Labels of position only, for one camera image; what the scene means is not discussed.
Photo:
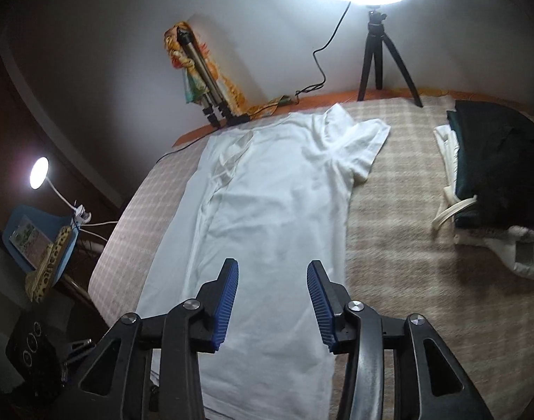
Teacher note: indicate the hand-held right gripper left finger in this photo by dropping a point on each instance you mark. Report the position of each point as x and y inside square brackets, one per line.
[225, 306]

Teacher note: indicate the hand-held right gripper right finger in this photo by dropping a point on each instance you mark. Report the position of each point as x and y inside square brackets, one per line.
[321, 310]

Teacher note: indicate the white t-shirt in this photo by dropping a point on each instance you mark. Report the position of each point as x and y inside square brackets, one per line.
[267, 192]

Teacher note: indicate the pile of dark clothes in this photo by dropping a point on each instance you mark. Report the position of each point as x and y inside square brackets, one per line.
[446, 148]

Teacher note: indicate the beige checked blanket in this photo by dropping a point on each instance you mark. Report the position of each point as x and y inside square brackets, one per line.
[402, 249]

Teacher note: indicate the leopard print cloth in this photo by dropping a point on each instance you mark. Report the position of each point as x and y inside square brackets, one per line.
[52, 258]

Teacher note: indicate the dark green folded garment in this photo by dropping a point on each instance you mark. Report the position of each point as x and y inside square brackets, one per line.
[461, 192]

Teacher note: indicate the blue chair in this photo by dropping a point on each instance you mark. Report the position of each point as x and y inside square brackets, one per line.
[59, 223]

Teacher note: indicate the black speaker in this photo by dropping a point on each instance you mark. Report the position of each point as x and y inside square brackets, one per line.
[30, 354]

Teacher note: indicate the illustrated book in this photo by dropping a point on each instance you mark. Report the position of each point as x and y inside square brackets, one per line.
[28, 238]

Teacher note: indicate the green patterned packet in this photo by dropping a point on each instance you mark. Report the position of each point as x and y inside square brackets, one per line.
[279, 101]

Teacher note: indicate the white clip desk lamp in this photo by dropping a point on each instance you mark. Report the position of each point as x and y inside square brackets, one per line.
[39, 173]

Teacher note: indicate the black folded garment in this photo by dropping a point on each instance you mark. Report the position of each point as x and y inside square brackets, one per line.
[494, 157]

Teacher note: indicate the silver folded tripod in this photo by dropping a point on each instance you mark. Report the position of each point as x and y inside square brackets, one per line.
[197, 65]

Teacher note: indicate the colourful patterned cloth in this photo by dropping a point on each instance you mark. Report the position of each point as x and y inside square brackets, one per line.
[173, 48]

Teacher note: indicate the black mini tripod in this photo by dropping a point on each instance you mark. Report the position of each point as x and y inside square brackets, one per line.
[371, 39]

